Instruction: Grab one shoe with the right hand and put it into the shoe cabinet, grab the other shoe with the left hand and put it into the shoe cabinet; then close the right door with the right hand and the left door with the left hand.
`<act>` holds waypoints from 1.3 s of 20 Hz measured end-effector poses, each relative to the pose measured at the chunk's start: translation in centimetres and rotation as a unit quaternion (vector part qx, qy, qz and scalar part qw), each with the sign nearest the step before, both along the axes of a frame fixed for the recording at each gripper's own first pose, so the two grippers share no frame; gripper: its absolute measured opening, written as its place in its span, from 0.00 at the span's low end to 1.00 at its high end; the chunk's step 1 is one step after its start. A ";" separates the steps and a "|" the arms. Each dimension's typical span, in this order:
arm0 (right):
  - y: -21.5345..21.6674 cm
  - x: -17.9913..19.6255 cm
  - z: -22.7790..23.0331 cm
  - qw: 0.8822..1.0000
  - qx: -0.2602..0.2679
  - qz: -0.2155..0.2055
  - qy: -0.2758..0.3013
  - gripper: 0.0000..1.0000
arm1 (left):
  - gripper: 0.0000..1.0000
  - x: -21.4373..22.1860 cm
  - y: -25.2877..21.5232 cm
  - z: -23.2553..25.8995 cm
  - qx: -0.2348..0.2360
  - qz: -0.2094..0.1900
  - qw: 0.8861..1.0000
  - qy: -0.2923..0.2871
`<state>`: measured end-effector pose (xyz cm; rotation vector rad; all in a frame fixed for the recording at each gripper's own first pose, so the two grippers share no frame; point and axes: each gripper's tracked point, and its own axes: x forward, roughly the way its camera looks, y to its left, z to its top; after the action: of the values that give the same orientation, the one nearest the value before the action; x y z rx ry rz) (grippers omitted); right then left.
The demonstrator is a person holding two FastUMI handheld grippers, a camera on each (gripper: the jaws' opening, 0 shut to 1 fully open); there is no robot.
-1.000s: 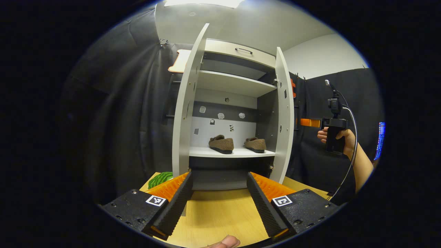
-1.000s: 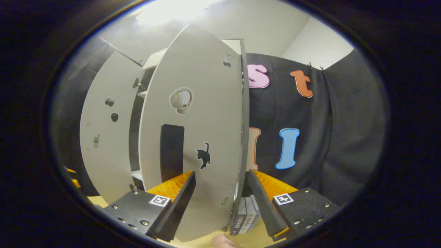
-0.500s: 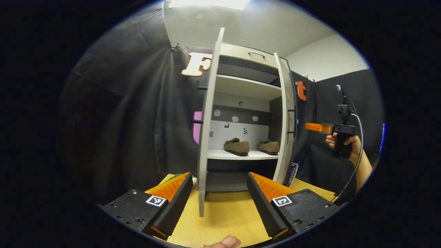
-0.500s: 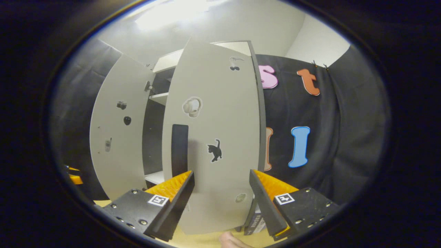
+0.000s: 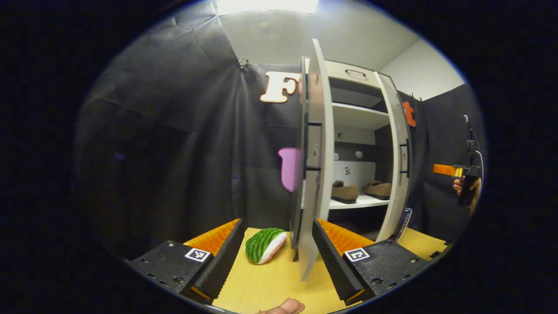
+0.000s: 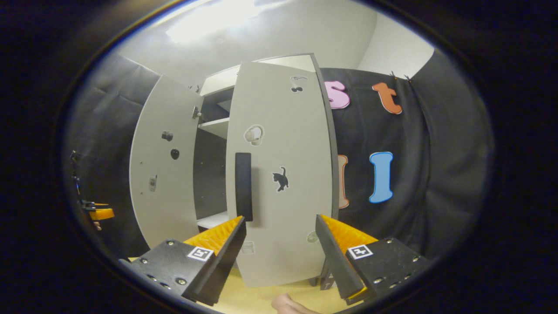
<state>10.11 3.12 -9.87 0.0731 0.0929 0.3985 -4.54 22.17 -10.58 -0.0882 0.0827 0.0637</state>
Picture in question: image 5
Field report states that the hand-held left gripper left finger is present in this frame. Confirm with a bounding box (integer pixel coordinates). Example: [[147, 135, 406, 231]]
[[130, 218, 247, 305]]

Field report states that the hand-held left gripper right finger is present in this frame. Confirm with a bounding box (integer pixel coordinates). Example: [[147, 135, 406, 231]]
[[312, 218, 432, 305]]

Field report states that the white cabinet door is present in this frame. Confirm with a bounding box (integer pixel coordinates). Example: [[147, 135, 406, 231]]
[[290, 38, 335, 282], [375, 72, 412, 243]]

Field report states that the brown fuzzy shoe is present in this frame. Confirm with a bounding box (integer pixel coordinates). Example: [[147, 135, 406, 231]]
[[363, 181, 392, 201], [331, 181, 359, 204]]

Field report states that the white shoe cabinet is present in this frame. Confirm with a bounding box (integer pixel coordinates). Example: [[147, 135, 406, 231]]
[[301, 57, 412, 245]]

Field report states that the white cabinet drawer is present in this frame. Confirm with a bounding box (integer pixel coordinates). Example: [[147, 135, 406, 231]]
[[325, 60, 384, 90]]

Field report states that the black backdrop cloth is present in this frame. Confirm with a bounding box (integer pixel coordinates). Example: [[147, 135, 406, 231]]
[[73, 7, 306, 262], [399, 83, 487, 242]]

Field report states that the watermelon plush toy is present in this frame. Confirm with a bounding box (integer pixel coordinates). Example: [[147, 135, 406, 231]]
[[245, 228, 288, 265]]

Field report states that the blue and white box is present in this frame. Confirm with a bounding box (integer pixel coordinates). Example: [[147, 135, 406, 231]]
[[394, 208, 413, 243]]

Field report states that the ceiling light panel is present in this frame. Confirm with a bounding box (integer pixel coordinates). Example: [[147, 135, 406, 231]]
[[217, 0, 319, 15]]

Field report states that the black door handle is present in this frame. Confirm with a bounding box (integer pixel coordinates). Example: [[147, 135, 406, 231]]
[[303, 121, 323, 171], [399, 139, 411, 178]]

